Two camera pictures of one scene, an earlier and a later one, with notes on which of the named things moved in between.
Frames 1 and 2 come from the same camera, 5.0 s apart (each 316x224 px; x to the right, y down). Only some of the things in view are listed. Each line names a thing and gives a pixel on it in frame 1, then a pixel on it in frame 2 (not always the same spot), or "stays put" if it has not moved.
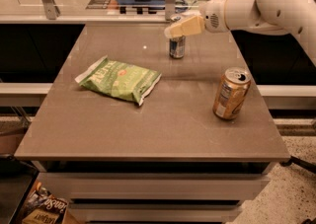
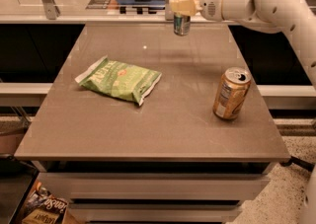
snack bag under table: [42, 207] stays put
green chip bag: [118, 80] stays put
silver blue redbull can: [177, 46] to [182, 23]
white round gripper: [213, 14] to [211, 3]
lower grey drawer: [154, 212] stays put
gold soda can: [231, 93] stays put
